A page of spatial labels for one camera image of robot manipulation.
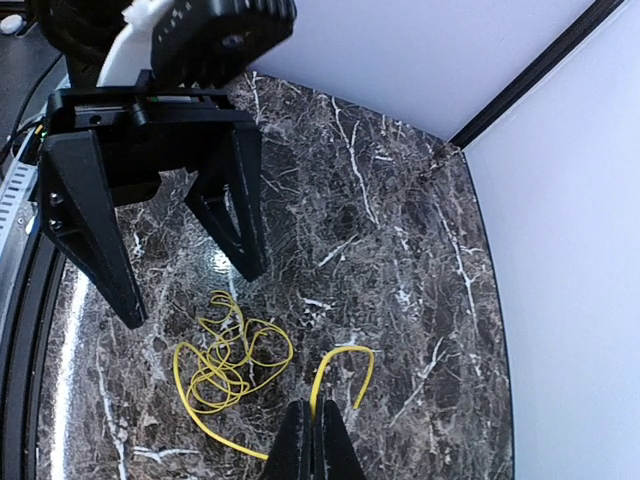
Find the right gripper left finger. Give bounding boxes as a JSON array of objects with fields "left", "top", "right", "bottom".
[{"left": 260, "top": 400, "right": 312, "bottom": 480}]

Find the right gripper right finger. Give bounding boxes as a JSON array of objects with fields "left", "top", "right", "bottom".
[{"left": 312, "top": 398, "right": 366, "bottom": 480}]

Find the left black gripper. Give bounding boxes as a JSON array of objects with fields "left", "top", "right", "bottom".
[{"left": 37, "top": 86, "right": 266, "bottom": 329}]

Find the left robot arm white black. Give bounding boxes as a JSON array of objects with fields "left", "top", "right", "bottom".
[{"left": 34, "top": 1, "right": 296, "bottom": 329}]

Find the black front rail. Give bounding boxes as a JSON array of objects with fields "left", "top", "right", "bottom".
[{"left": 1, "top": 233, "right": 64, "bottom": 479}]

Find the white slotted cable duct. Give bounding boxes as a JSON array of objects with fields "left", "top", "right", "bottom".
[{"left": 1, "top": 161, "right": 37, "bottom": 242}]

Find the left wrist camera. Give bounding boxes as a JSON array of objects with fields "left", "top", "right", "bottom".
[{"left": 94, "top": 0, "right": 299, "bottom": 89}]

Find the left black frame post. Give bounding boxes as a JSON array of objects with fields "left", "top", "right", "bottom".
[{"left": 449, "top": 0, "right": 625, "bottom": 149}]

